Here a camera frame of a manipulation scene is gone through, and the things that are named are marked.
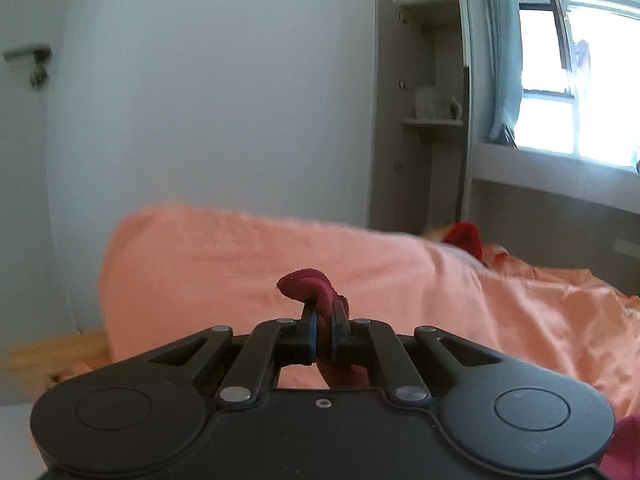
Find red plush toy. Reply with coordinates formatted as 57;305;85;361
439;221;485;262

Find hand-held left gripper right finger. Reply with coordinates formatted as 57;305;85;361
330;304;502;409

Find light blue curtain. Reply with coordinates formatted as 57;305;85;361
482;0;524;144

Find grey wall bracket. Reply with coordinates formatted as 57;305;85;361
4;46;52;91

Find grey window sill ledge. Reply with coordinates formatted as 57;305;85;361
470;141;640;211

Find window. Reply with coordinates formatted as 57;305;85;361
517;0;640;172

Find maroon garment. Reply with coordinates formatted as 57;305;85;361
276;269;640;480

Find orange duvet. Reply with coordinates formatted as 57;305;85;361
100;204;640;418

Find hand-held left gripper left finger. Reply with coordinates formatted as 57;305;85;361
149;304;319;409

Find grey open wardrobe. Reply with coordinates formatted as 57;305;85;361
369;0;473;235

